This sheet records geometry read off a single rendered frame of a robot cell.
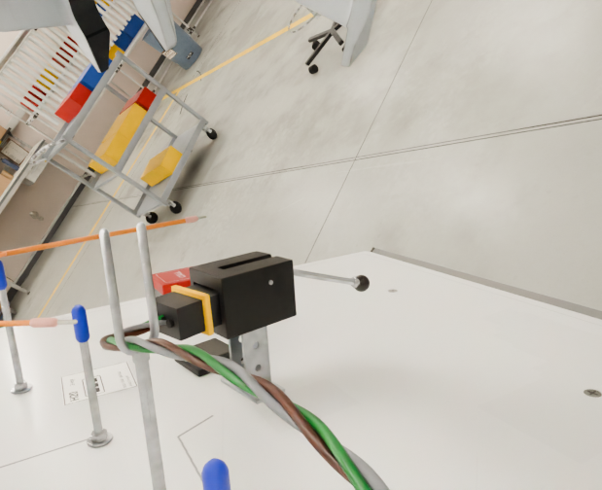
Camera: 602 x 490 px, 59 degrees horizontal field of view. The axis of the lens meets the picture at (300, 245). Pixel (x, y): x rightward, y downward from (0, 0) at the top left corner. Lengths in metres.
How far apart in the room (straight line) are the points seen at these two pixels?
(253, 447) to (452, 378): 0.15
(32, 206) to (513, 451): 8.22
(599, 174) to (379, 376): 1.49
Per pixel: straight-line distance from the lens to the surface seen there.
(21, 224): 8.38
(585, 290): 1.61
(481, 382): 0.39
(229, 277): 0.33
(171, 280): 0.54
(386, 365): 0.41
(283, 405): 0.16
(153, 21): 0.28
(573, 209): 1.77
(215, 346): 0.43
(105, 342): 0.27
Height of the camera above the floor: 1.31
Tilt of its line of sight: 30 degrees down
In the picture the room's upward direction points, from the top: 54 degrees counter-clockwise
